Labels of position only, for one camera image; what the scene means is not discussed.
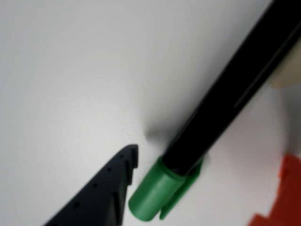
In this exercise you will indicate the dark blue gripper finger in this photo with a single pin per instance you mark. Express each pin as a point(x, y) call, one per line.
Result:
point(101, 200)

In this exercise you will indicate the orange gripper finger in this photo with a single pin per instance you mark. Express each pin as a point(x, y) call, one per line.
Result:
point(289, 200)

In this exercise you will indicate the green capped black marker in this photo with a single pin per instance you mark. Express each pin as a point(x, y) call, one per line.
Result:
point(223, 94)

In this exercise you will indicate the long masking tape strip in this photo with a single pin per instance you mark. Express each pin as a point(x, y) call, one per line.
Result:
point(289, 70)

